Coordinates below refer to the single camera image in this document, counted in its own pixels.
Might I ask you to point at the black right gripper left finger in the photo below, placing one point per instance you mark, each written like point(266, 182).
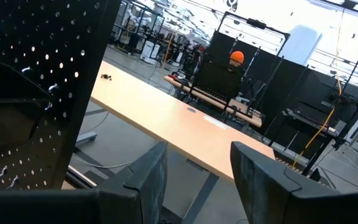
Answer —
point(129, 202)

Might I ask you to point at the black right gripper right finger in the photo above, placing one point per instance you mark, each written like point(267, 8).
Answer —
point(275, 202)

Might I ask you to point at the light wood desk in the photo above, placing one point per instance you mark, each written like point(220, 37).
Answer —
point(166, 118)

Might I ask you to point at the black partition panel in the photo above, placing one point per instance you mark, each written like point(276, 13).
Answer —
point(291, 93)

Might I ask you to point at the background wooden workbench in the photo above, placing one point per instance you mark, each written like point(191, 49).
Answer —
point(213, 101)

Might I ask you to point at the small black desk object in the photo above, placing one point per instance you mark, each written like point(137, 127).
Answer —
point(106, 76)

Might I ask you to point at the background black pegboard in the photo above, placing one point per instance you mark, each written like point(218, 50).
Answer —
point(219, 81)

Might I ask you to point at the person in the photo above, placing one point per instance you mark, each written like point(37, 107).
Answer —
point(236, 57)

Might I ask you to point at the white cabinet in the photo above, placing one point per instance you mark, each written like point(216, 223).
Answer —
point(149, 51)

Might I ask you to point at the black perforated pegboard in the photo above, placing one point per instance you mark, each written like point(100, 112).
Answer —
point(73, 31)

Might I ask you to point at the black overhead gantry frame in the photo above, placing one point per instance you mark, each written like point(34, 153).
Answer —
point(256, 23)

